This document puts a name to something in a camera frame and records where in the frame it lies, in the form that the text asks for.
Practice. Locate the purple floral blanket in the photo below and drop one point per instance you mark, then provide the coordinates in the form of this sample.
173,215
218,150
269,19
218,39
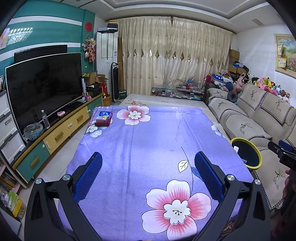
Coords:
150,150

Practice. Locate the framed wall picture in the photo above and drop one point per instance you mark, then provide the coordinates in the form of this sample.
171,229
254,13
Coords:
286,53

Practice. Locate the blue paper box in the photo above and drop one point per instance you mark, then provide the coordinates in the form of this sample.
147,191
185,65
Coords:
104,115

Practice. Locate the open cardboard boxes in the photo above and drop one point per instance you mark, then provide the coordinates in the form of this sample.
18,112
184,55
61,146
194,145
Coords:
93,77

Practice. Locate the glass coffee table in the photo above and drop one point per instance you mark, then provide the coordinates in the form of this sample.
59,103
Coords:
178,93

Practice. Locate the beige sofa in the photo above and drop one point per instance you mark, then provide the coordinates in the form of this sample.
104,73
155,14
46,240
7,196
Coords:
254,120

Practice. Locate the green small box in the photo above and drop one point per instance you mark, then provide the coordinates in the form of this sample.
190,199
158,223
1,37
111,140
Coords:
122,93

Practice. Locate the shelf of books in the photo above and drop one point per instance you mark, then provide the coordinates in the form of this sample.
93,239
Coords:
10,192

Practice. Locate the silver wall sticker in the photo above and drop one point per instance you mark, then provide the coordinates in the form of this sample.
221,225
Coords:
20,36

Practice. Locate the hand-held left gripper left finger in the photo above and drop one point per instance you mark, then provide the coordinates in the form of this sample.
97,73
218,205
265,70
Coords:
89,177

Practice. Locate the red flat box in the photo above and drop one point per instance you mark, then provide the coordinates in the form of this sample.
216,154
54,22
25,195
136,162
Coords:
103,124

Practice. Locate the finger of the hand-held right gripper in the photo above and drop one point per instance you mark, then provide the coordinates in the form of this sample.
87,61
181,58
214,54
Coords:
285,145

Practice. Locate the white drawer unit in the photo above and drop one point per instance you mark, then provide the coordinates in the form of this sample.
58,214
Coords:
9,129

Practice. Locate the black tower fan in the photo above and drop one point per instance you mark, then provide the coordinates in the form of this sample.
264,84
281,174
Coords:
115,81

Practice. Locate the large black television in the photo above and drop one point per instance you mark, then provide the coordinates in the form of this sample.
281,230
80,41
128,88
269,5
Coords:
41,90

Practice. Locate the black shuttlecock tube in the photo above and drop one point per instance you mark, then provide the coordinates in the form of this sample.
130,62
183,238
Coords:
84,86

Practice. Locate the yellow rimmed trash bin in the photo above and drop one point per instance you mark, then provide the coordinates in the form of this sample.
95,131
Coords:
246,154

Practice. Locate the patterned rug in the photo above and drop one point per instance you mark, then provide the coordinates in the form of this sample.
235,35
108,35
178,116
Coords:
227,228

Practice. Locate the white standing air conditioner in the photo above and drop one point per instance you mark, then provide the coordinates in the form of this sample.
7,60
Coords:
106,53

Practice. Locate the small pink dish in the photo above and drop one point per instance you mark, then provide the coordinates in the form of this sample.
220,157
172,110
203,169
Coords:
60,113

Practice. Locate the wall poster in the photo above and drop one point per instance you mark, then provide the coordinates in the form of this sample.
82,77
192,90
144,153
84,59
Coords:
4,39

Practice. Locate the person's right forearm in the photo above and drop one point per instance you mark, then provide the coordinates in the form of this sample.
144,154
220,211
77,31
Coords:
289,208

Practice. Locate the stack of cardboard boxes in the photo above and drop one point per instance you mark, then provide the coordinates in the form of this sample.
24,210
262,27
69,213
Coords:
234,56

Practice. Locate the clear water bottle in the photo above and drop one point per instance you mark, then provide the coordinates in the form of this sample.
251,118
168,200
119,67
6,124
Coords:
45,119

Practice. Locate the green yellow television cabinet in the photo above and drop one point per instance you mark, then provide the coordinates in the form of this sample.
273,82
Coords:
57,136

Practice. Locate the hanging artificial flowers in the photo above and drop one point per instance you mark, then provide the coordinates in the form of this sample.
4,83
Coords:
89,48

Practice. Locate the row of plush toys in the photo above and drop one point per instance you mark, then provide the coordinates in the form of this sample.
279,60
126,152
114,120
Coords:
268,84

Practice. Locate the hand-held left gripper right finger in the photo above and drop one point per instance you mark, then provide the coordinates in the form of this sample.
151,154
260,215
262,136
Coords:
208,178

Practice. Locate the yellow basket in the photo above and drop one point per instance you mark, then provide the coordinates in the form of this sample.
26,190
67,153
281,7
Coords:
106,100

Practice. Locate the daybed with floral sheet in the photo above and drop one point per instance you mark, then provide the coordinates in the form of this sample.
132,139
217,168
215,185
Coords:
161,101

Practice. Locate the plastic bag on cabinet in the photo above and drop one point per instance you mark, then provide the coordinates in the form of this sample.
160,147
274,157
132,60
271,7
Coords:
33,131

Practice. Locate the beige curtain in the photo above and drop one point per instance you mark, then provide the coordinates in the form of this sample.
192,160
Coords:
173,53

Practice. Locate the boxes on air conditioner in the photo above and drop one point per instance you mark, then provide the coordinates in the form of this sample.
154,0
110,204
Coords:
108,27

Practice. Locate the pile of toys and bags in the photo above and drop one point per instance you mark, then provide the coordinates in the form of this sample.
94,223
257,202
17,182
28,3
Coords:
222,80

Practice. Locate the red round wall decoration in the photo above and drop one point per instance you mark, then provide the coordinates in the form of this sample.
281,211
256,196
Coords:
88,26

